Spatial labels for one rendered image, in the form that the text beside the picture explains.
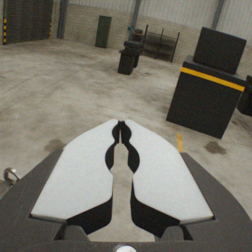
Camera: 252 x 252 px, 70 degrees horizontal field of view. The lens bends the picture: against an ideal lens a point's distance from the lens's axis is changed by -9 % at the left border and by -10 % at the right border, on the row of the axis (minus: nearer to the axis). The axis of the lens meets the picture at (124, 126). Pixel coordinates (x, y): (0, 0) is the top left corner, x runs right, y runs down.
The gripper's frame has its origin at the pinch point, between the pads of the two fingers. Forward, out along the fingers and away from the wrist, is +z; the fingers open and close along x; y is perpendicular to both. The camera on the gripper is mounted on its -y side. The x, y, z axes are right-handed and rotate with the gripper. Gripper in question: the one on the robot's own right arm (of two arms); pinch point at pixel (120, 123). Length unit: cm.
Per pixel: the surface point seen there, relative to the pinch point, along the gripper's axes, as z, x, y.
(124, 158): 202, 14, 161
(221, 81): 315, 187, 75
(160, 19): 1291, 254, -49
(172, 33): 1271, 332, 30
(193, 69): 336, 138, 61
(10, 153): 177, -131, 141
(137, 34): 777, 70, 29
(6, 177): 38, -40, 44
